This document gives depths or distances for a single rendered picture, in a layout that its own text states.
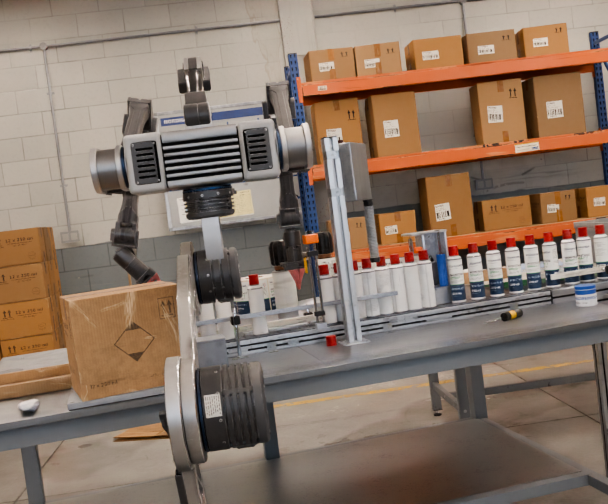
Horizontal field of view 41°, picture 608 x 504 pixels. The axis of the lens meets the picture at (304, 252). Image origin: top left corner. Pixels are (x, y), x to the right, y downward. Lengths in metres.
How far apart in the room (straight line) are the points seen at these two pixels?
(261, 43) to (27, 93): 2.07
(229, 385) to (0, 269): 4.36
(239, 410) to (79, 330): 0.66
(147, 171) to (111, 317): 0.40
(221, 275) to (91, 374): 0.43
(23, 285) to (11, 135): 1.94
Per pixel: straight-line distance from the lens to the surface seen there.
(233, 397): 1.68
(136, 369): 2.25
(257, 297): 2.69
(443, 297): 2.93
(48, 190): 7.38
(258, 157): 2.13
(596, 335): 2.69
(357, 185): 2.62
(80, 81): 7.41
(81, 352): 2.22
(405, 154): 6.49
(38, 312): 5.93
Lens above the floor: 1.28
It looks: 3 degrees down
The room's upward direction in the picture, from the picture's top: 7 degrees counter-clockwise
